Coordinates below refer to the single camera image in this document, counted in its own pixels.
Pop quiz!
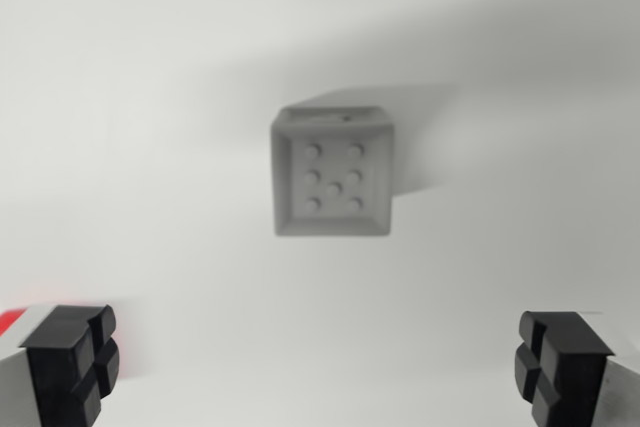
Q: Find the grey plastic cube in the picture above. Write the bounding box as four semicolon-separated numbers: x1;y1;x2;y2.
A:
270;105;397;238

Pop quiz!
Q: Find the red plastic cube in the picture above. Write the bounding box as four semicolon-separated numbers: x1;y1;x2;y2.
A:
0;310;27;337

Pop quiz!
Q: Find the black-padded silver gripper left finger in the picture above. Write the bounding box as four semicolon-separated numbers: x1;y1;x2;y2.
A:
0;303;121;427

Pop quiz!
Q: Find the black-padded silver gripper right finger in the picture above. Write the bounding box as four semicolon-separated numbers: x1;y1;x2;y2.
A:
513;310;640;427

